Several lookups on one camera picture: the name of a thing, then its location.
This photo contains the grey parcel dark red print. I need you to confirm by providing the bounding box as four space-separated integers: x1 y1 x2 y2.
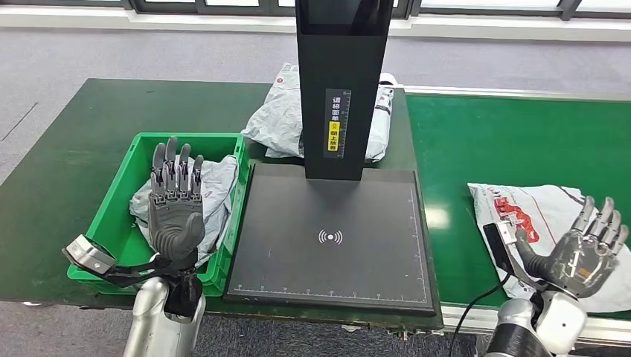
129 155 240 267

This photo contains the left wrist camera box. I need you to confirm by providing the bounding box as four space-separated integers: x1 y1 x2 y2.
61 234 169 289

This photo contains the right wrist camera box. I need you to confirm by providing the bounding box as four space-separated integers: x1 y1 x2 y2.
483 220 543 292

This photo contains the black inbound scanner machine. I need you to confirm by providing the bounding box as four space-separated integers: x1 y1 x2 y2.
224 0 440 316

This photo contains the white parcel black label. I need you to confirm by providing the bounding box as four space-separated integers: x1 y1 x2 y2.
365 72 398 164

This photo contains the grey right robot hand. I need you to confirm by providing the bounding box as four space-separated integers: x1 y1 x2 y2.
515 196 631 300

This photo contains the grey parcel red dot logo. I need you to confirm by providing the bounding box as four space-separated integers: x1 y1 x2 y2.
240 62 305 160

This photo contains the green plastic crate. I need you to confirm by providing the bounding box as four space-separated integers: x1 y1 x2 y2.
66 132 252 298

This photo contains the green conveyor belt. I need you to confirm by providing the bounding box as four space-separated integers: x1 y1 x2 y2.
403 84 631 357

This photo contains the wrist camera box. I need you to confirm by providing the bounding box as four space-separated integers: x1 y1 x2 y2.
483 220 543 292
61 234 169 289

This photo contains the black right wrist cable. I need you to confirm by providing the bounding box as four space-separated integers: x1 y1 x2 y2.
448 273 511 357

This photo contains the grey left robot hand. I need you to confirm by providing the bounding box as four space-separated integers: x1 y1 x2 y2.
147 136 207 262

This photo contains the white parcel bright red print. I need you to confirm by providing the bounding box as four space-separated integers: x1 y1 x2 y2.
467 182 631 314

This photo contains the white window sill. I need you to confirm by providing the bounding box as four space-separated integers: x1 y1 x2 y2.
0 4 631 43

